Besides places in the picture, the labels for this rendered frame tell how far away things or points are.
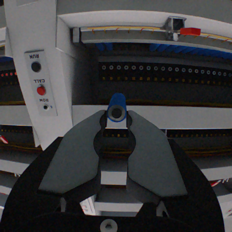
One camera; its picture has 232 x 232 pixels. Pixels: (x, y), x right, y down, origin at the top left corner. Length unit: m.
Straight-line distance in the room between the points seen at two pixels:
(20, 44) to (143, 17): 0.20
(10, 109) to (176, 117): 0.36
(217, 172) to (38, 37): 0.55
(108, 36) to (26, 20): 0.14
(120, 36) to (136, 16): 0.05
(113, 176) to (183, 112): 0.25
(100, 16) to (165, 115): 0.21
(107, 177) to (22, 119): 0.26
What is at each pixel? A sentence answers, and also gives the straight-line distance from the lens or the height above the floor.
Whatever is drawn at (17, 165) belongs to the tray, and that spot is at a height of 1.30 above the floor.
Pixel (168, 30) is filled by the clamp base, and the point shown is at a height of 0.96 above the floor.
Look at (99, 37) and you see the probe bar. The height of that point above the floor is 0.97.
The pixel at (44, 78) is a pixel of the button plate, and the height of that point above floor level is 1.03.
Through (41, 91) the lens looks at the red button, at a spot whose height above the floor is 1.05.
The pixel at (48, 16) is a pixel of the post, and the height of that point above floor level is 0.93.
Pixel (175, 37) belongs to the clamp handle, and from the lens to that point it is 0.24.
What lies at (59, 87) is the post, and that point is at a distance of 0.26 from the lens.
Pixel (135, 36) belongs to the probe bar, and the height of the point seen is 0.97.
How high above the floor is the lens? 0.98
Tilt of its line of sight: 31 degrees up
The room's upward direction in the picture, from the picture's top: 179 degrees clockwise
